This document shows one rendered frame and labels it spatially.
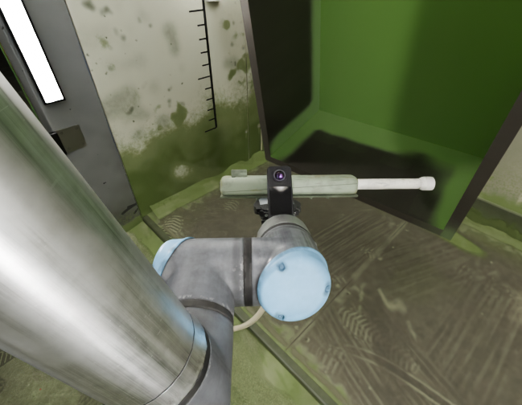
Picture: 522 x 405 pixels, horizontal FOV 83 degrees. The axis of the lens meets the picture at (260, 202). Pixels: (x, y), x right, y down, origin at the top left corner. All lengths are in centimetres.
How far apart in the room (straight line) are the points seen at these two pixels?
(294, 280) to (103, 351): 22
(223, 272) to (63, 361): 21
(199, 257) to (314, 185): 37
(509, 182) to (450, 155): 59
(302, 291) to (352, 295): 84
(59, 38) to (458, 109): 121
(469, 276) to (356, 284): 45
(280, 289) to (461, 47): 82
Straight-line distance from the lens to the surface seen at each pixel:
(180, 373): 26
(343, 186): 68
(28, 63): 116
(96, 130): 128
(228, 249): 38
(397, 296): 126
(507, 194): 166
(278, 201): 54
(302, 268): 35
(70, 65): 121
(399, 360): 113
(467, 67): 102
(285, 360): 105
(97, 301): 18
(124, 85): 127
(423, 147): 113
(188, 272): 36
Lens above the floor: 102
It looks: 40 degrees down
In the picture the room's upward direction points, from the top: straight up
